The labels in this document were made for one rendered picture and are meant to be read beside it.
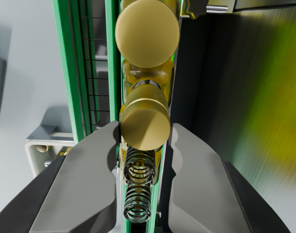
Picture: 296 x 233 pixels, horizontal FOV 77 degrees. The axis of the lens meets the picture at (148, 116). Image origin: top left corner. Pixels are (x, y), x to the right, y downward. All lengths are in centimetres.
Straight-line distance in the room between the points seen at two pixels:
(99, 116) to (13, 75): 30
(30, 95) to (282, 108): 61
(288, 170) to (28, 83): 61
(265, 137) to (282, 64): 7
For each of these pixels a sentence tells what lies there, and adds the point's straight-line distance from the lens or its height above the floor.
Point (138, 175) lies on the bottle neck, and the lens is 19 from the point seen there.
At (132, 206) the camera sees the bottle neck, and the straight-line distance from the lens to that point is 21.
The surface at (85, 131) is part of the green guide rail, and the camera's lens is 44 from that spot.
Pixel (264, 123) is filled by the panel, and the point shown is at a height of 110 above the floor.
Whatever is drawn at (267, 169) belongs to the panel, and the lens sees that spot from 22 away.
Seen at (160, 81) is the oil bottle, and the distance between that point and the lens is 18.
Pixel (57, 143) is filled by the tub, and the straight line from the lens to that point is 59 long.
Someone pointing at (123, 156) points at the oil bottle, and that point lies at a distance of 25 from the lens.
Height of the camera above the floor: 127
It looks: 62 degrees down
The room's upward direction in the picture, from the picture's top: 179 degrees counter-clockwise
